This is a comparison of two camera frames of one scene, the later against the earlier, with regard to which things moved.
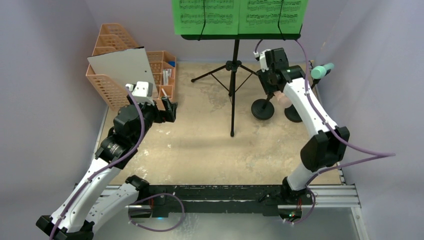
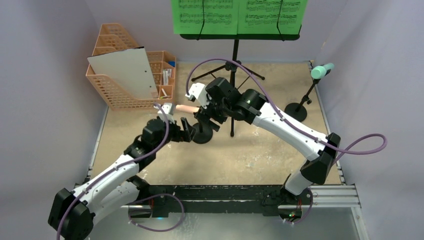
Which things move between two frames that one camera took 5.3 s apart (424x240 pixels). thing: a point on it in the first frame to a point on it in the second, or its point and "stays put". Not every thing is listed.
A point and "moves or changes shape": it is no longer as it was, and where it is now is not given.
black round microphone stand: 263,109 moves or changes shape
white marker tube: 168,73 stays put
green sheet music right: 262,16 stays put
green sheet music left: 221,17 stays put
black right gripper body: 269,82 to 205,113
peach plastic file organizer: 112,37 stays put
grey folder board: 127,67 stays put
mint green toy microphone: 319,72 stays put
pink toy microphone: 283,100 to 187,109
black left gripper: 169,108 to 179,134
